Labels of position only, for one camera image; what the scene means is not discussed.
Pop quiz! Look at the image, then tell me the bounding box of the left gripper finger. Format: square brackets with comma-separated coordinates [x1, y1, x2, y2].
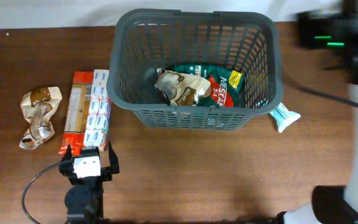
[108, 141, 119, 170]
[61, 145, 72, 162]

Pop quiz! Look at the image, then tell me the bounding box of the orange San Remo spaghetti pack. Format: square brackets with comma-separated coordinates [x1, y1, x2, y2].
[58, 71, 94, 156]

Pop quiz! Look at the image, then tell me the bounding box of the Kleenex tissue multipack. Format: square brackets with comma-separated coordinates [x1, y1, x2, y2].
[83, 69, 111, 151]

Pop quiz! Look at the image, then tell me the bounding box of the beige brown snack bag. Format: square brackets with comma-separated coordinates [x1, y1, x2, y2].
[19, 86, 62, 150]

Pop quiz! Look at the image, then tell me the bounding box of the beige Dolce Gusto snack bag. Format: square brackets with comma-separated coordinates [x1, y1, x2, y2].
[154, 68, 211, 106]

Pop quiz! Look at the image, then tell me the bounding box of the green Nescafe coffee bag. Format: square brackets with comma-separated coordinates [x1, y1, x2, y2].
[172, 63, 245, 108]

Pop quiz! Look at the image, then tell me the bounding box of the light blue wet wipes pack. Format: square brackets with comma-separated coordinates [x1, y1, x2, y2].
[270, 103, 301, 133]

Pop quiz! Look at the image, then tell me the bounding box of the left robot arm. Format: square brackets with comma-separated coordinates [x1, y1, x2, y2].
[59, 143, 119, 223]

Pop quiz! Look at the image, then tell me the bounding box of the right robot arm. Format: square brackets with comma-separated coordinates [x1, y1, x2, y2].
[276, 1, 358, 224]

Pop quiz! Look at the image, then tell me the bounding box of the grey plastic basket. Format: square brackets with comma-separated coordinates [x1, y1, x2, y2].
[107, 9, 283, 130]

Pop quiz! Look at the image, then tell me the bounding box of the left black cable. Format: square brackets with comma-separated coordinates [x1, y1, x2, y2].
[21, 160, 71, 224]

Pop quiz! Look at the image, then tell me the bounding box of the black cable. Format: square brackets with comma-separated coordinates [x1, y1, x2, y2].
[21, 160, 71, 224]
[286, 79, 358, 116]

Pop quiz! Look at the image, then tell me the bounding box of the right black cable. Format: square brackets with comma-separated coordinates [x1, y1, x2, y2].
[286, 79, 358, 116]

